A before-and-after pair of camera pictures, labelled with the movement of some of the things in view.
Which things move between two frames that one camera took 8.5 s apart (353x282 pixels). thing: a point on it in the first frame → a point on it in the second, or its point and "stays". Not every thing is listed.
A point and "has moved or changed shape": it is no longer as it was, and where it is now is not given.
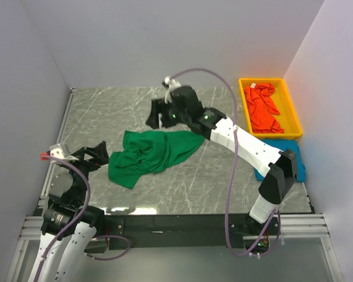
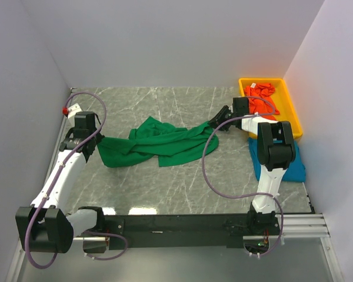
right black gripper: x=162 y=113 → x=223 y=116
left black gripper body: x=84 y=160 → x=92 y=144
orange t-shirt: x=256 y=96 stays
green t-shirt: x=146 y=152 has moved or changed shape
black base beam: x=182 y=231 stays
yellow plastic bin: x=287 y=118 stays
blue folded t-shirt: x=283 y=144 stays
